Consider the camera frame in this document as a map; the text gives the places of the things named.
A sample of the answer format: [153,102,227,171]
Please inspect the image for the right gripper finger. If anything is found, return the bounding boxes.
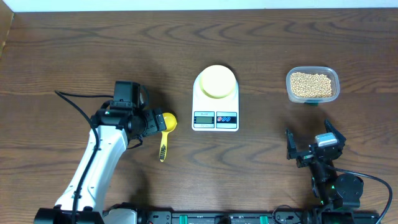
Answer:
[285,129,297,160]
[324,119,346,142]

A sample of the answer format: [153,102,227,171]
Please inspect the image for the yellow measuring scoop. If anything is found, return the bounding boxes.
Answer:
[159,113,177,162]

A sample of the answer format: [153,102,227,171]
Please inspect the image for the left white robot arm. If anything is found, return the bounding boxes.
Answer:
[34,81,166,223]

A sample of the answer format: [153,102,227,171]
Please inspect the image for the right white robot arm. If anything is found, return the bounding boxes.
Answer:
[285,119,364,223]

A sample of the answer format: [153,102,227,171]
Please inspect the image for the white digital kitchen scale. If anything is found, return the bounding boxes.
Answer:
[192,74,239,132]

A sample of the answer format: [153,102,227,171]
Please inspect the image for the yellow plastic bowl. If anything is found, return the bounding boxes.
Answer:
[199,65,237,99]

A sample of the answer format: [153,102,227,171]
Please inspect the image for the soybeans in container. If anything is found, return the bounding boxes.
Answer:
[290,72,332,98]

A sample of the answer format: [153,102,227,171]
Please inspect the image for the clear plastic bean container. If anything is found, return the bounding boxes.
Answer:
[286,66,340,104]

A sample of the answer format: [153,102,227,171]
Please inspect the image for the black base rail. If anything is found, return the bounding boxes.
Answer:
[102,208,382,224]

